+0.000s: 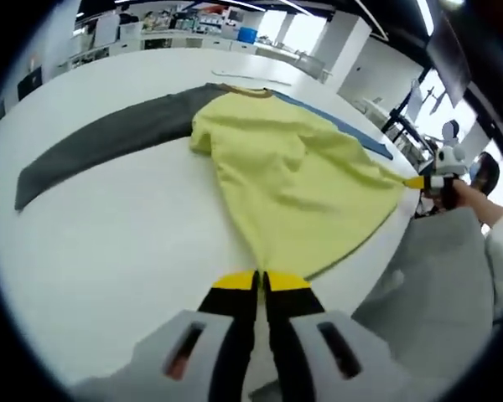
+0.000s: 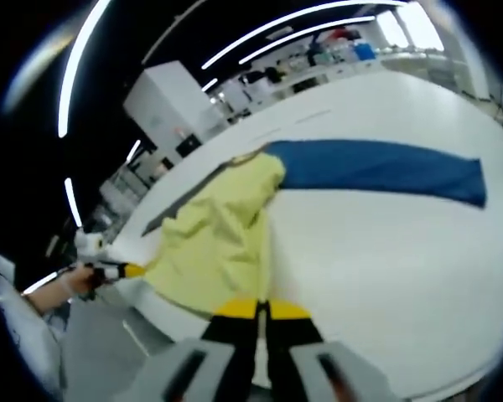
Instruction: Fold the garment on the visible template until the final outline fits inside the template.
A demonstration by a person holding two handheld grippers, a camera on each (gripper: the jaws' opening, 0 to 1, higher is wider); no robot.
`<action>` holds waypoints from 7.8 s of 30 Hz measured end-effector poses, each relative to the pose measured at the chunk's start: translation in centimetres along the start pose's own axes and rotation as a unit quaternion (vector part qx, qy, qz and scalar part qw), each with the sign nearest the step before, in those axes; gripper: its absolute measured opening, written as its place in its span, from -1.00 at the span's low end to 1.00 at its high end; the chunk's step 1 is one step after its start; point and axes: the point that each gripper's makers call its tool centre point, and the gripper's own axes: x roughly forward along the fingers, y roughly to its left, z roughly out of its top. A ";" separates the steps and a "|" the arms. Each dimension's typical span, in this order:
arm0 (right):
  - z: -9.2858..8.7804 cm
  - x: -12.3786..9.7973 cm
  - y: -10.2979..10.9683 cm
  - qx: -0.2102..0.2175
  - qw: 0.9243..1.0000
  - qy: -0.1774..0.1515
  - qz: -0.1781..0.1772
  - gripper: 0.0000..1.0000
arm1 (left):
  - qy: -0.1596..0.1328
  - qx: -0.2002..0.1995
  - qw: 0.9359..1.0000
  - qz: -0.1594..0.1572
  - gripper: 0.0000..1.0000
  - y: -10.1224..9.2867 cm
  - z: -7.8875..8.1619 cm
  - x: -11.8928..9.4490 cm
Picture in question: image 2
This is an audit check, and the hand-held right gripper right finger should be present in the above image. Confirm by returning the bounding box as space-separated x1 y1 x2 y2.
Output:
266 299 402 402

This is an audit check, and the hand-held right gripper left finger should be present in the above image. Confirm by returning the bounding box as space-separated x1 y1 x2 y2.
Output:
123 297 261 402

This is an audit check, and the yellow blue black garment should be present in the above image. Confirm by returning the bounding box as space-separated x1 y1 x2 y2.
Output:
141 139 486 322

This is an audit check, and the person's left hand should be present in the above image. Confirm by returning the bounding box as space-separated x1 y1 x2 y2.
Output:
60 265 96 299

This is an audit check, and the long ceiling light strip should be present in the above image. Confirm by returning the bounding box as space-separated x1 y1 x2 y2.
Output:
57 0 110 139

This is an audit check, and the black box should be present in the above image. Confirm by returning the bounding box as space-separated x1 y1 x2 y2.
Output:
174 134 203 158

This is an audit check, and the white square column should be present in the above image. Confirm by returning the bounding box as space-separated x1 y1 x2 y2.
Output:
122 59 226 162

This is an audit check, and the curved ceiling light strip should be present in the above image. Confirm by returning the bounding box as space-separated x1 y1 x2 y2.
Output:
238 15 378 66
200 1 407 70

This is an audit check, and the white lab counter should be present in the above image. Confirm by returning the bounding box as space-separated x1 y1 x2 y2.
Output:
251 58 382 97

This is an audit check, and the blue bin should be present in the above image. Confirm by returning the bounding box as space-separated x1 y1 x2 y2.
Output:
354 41 377 61

